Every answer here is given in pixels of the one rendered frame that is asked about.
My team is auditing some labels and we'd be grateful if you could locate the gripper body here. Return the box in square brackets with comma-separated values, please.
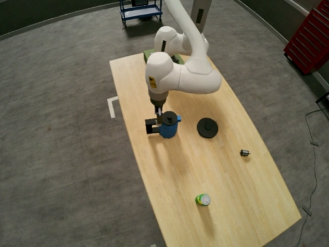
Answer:
[150, 98, 167, 110]

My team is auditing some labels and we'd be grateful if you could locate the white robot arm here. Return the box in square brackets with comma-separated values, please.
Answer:
[145, 0, 222, 101]

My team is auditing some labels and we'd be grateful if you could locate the green and yellow drink can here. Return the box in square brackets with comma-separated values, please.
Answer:
[195, 194, 211, 206]

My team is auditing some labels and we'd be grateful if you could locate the black round disc with center stud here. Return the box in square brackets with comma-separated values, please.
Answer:
[197, 118, 218, 139]

